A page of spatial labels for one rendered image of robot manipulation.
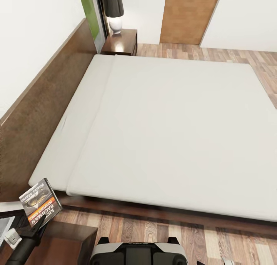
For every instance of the fixed window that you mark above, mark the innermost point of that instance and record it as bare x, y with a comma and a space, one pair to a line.
11, 219
94, 13

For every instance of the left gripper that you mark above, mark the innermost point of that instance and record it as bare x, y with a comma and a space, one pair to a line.
30, 240

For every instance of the table lamp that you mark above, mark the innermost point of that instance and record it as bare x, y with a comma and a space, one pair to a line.
114, 10

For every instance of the hardback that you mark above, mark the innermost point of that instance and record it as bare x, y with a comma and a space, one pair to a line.
40, 200

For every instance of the sliding door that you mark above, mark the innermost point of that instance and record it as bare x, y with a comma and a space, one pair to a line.
185, 21

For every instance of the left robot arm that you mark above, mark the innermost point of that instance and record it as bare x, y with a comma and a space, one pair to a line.
24, 243

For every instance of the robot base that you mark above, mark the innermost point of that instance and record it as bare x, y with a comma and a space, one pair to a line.
138, 253

